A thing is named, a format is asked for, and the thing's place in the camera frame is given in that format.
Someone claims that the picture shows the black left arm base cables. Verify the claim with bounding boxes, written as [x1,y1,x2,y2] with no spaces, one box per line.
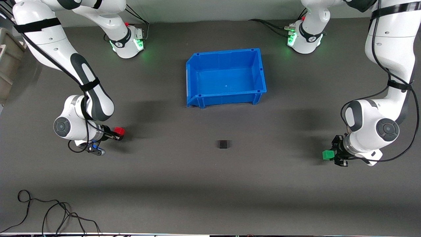
[248,8,308,39]

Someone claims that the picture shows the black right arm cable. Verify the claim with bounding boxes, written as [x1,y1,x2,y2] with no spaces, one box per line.
[0,0,114,154]

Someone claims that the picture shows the black right arm base cables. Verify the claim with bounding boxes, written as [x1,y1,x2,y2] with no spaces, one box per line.
[104,5,150,42]

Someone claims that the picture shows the blue plastic storage bin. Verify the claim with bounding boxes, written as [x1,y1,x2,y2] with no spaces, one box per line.
[186,48,267,109]

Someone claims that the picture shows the black arm base cables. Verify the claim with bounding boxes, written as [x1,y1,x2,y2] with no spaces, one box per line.
[104,5,150,42]
[248,8,308,39]

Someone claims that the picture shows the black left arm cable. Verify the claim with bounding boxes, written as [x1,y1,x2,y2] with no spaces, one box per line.
[340,0,421,164]

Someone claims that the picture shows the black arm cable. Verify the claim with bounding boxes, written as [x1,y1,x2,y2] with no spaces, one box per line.
[0,0,114,154]
[340,0,421,164]

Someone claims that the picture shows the thin black tangled cable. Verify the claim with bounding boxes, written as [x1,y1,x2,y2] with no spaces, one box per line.
[0,190,101,236]

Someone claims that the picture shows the grey plastic crate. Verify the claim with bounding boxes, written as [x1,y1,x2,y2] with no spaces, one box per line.
[0,28,27,105]

